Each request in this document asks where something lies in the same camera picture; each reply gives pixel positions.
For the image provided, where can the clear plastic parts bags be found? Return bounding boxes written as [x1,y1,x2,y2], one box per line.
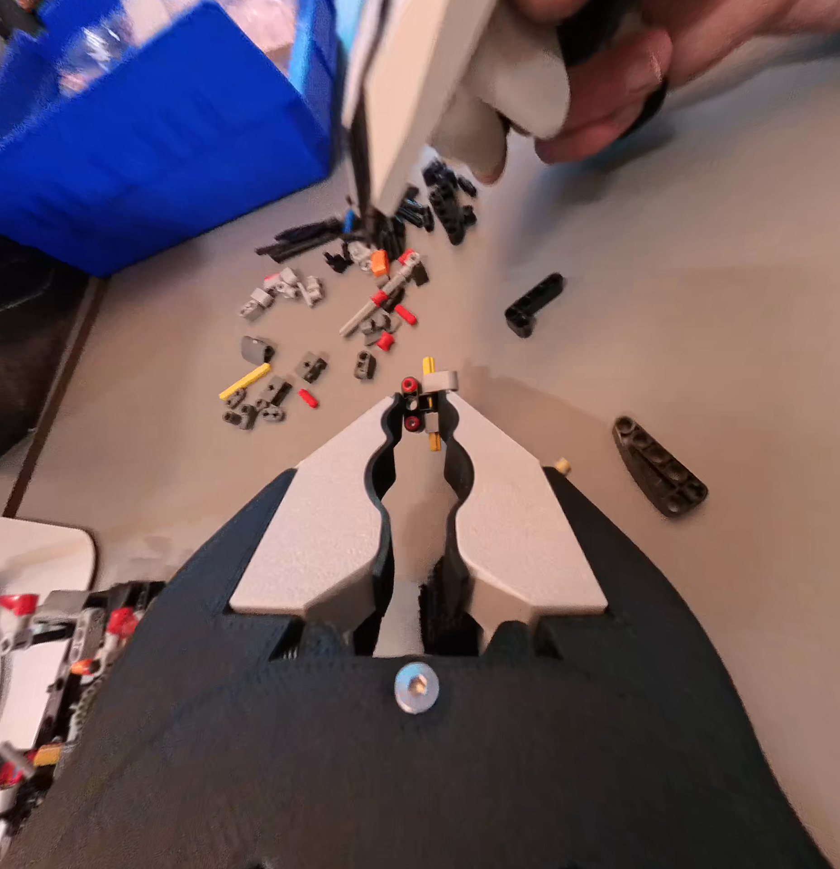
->
[50,0,305,96]

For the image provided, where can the pile of lego pieces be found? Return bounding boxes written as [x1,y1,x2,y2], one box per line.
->
[218,159,478,432]

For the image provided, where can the black angled lego beam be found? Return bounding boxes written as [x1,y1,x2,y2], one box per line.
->
[505,273,565,338]

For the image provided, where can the small yellow-axle lego assembly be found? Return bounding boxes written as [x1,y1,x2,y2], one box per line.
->
[400,356,459,452]

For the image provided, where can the partly built lego model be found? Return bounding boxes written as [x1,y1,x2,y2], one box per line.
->
[0,580,166,843]

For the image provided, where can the person's right forearm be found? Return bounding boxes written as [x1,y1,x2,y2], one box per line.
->
[787,0,840,36]

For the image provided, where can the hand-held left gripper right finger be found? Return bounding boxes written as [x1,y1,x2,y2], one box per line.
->
[442,392,609,637]

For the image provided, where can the blue plastic bin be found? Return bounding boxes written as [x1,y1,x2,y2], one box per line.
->
[0,0,341,278]

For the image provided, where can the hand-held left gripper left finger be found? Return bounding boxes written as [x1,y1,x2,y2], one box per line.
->
[227,394,405,645]

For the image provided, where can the person's right hand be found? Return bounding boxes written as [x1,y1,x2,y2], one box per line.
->
[511,0,791,165]

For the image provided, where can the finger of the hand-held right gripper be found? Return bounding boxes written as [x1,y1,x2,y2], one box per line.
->
[340,0,394,233]
[363,0,498,218]

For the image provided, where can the black curved lego beam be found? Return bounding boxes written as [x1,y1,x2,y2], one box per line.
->
[611,415,709,518]

